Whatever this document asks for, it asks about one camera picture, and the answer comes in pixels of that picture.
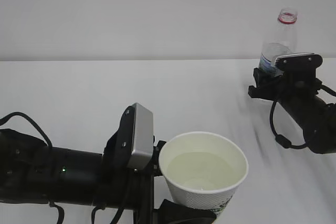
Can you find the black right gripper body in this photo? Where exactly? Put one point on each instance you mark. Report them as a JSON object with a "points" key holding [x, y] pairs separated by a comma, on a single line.
{"points": [[302, 85]]}

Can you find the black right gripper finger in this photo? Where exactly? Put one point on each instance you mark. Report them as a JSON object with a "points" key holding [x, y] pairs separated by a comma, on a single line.
{"points": [[263, 79]]}

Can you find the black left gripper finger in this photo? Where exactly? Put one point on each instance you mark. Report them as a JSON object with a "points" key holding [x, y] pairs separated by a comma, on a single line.
{"points": [[159, 147], [172, 213]]}

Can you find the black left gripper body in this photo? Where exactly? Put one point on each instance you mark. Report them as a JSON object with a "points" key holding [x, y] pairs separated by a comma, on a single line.
{"points": [[128, 189]]}

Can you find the clear Nongfu Spring water bottle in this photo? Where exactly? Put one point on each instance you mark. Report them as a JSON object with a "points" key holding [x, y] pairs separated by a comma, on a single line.
{"points": [[281, 40]]}

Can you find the white embossed paper cup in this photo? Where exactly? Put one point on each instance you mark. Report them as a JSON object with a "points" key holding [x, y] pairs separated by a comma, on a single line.
{"points": [[203, 170]]}

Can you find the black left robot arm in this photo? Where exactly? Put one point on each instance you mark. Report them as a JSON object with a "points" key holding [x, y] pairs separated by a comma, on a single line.
{"points": [[33, 173]]}

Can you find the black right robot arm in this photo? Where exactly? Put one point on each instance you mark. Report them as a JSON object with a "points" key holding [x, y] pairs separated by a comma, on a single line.
{"points": [[317, 121]]}

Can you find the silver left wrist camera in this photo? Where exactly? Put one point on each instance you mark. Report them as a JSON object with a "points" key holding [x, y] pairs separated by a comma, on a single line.
{"points": [[131, 146]]}

